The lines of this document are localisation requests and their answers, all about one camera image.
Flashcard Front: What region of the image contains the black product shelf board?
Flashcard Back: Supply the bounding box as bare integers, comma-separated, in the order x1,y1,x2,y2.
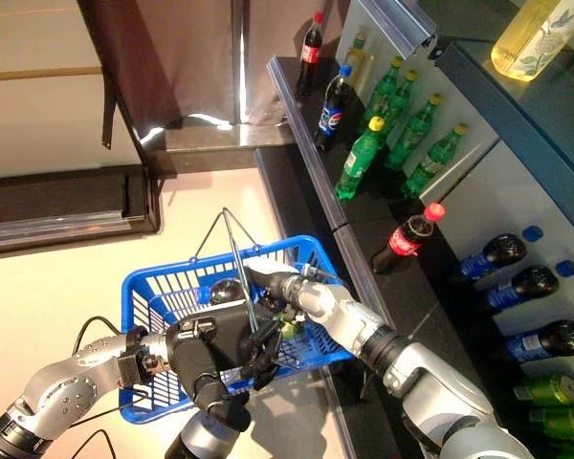
267,55,574,459

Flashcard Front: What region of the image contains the green drink can pack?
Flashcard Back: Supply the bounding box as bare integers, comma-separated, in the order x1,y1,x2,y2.
271,309,308,341

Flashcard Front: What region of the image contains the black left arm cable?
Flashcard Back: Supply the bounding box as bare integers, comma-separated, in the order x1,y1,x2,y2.
52,315,149,459

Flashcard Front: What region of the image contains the blue plastic shopping basket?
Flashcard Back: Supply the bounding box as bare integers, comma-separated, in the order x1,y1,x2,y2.
119,207,356,426

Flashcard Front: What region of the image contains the large yellow oil bottle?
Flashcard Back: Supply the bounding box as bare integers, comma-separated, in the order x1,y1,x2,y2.
490,0,574,83

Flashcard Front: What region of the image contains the yellow tea bottle green cap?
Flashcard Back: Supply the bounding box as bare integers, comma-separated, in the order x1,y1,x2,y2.
348,31,373,95

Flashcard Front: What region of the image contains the Pepsi cola bottle blue cap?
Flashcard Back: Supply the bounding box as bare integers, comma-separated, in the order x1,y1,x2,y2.
482,260,574,312
198,279,250,307
501,319,574,364
456,226,544,283

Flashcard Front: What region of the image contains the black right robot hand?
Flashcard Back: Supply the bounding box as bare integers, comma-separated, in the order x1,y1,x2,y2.
243,260,313,317

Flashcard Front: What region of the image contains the Pepsi bottle with globe logo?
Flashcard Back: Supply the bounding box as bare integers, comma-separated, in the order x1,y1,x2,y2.
314,64,354,152

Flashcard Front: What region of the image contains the black corner shelving unit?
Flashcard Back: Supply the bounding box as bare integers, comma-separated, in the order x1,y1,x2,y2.
0,164,162,254

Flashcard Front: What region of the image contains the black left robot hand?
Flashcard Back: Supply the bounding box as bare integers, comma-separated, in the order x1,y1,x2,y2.
165,303,284,432

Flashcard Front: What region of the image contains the Coca-Cola bottle red cap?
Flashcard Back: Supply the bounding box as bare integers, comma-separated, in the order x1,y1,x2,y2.
295,11,325,98
371,202,447,274

